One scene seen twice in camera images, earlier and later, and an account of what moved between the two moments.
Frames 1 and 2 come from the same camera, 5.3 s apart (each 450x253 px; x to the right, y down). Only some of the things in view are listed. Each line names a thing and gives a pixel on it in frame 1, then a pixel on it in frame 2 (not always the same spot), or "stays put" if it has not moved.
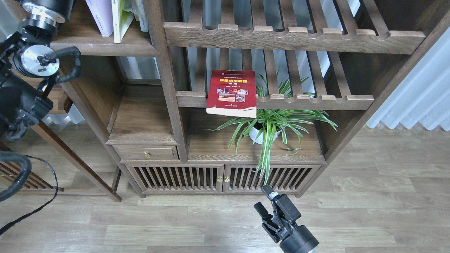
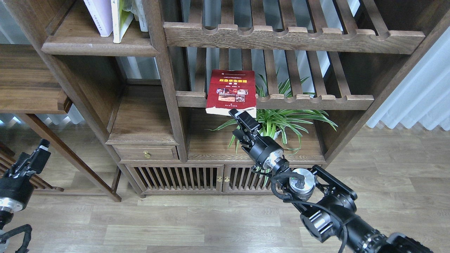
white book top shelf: [101, 11] stays put
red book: [232, 93] stays put
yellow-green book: [121, 19] stays put
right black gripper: [293, 238] -> [265, 151]
